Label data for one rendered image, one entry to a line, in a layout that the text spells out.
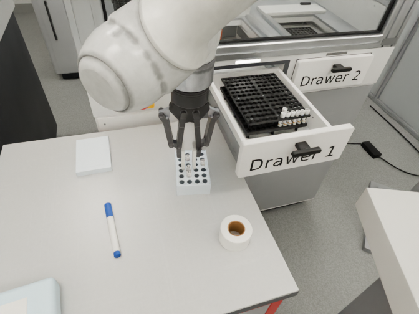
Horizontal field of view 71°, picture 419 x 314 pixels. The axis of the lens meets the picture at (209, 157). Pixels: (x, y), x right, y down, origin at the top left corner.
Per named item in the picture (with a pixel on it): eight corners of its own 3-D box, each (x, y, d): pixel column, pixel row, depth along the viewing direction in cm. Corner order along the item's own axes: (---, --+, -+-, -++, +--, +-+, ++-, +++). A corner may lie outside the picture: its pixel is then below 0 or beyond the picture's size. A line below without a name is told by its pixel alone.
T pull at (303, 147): (321, 153, 68) (323, 149, 67) (292, 158, 66) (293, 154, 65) (313, 142, 70) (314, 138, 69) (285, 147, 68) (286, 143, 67)
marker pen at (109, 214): (121, 256, 62) (120, 253, 60) (114, 259, 61) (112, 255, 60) (111, 205, 70) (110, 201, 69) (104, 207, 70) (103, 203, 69)
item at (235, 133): (331, 151, 78) (340, 134, 74) (241, 167, 72) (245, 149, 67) (268, 75, 104) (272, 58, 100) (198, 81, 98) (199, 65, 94)
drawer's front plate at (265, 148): (338, 159, 78) (355, 127, 71) (237, 178, 71) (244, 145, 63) (335, 154, 79) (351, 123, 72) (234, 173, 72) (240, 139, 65)
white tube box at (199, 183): (209, 194, 75) (211, 184, 72) (176, 195, 74) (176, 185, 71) (204, 159, 83) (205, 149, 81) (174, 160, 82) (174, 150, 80)
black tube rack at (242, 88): (303, 133, 82) (310, 114, 78) (245, 142, 78) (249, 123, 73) (269, 90, 97) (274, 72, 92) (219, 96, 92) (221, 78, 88)
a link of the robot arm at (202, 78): (164, 43, 56) (166, 71, 60) (164, 66, 49) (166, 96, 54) (212, 43, 57) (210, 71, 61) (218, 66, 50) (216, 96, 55)
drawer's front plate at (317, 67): (361, 83, 107) (375, 55, 99) (290, 92, 100) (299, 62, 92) (358, 81, 108) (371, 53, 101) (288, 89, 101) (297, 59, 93)
